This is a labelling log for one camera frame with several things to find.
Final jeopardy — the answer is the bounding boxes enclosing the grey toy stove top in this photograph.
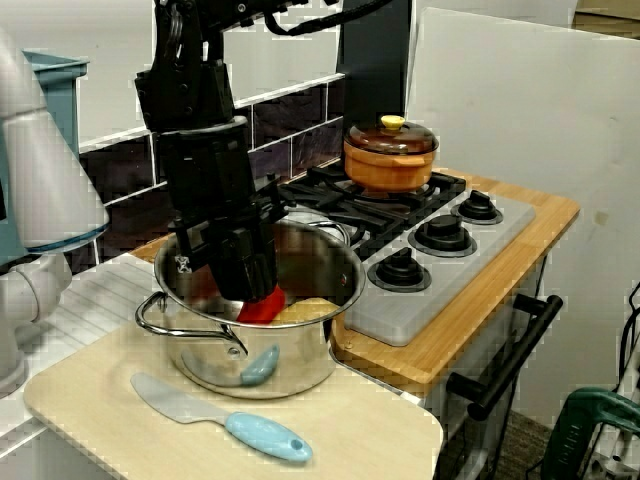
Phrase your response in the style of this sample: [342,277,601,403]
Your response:
[279,169,536,347]

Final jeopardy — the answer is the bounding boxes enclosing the toy knife with blue handle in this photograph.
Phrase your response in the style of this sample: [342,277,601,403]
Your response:
[130,372,314,462]

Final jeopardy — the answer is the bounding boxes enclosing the dark tile backsplash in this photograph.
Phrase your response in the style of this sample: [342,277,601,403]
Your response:
[69,74,351,274]

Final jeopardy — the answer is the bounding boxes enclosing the white foam board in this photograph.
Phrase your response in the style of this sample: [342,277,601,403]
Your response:
[407,7,640,416]

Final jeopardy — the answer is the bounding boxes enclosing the brown lid with yellow knob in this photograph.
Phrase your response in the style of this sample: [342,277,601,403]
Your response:
[344,114,440,156]

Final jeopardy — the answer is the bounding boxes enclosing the green clamp tool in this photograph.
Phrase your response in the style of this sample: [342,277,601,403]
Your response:
[542,387,640,480]

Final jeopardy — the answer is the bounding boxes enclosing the stainless steel pot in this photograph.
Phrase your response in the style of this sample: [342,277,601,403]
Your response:
[134,219,368,400]

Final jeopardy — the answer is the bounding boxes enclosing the light wooden cutting board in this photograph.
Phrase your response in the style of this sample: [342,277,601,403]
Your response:
[23,319,445,480]

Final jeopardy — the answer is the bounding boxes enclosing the black oven door handle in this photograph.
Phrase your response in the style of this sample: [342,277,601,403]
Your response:
[446,293,564,421]

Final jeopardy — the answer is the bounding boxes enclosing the black burner grate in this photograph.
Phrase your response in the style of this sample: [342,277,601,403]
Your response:
[307,164,469,226]
[277,182,401,254]

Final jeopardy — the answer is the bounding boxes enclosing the red toy pepper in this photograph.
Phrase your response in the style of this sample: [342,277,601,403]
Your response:
[236,285,287,325]

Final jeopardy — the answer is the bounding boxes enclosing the grey toy faucet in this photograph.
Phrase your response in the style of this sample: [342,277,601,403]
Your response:
[0,27,111,399]

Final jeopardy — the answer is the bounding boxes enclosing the white toy kitchen cabinet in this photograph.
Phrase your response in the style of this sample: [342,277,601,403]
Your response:
[419,249,551,480]

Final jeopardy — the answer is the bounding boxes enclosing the orange toy casserole pot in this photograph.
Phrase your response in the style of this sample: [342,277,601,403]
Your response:
[343,142,435,193]

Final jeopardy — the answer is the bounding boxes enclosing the bread loaf in pot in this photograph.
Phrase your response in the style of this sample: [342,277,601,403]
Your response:
[272,297,339,325]

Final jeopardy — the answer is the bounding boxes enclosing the black stove knob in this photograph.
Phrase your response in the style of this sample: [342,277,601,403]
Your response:
[450,189,504,225]
[408,214,478,258]
[367,247,432,292]

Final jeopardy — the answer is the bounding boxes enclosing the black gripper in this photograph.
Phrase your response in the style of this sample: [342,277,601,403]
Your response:
[158,117,294,304]

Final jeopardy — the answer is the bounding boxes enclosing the dark grey hood side panel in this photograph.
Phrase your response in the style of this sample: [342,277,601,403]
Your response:
[335,0,417,131]

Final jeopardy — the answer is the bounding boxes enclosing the brown cardboard box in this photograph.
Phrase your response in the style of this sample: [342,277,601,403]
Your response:
[572,0,640,39]

